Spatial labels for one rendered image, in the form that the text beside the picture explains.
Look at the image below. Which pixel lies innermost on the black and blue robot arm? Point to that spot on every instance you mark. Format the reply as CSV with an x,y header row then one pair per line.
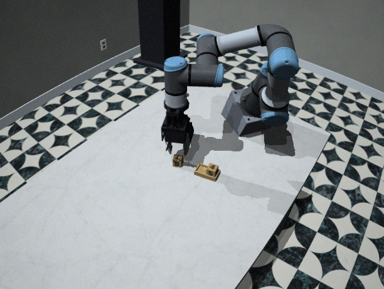
x,y
282,64

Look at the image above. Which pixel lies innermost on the tan cube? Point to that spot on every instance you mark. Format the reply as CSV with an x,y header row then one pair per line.
x,y
177,160
212,170

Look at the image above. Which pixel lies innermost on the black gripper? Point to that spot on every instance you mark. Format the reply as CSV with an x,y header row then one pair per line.
x,y
177,130

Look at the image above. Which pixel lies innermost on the tan wooden tray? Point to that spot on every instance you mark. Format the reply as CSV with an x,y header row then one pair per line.
x,y
201,172

